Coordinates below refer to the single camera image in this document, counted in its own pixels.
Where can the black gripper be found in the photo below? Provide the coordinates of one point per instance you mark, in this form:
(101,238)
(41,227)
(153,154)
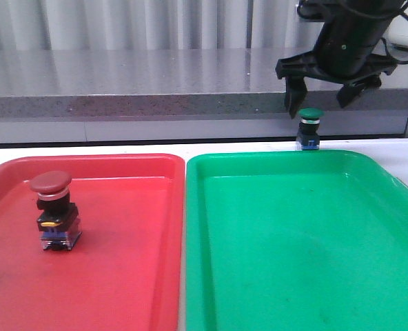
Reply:
(343,52)

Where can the green mushroom push button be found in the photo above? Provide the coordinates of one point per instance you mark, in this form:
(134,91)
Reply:
(307,137)

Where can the red mushroom push button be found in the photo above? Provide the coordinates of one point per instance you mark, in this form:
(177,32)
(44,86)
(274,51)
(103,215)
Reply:
(59,223)

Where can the green plastic tray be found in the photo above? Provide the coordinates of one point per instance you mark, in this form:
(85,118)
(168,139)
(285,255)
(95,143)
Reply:
(295,241)

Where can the red plastic tray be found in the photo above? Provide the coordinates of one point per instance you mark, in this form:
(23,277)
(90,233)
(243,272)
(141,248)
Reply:
(124,271)

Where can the grey stone counter ledge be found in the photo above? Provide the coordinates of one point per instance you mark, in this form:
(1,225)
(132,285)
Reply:
(87,96)

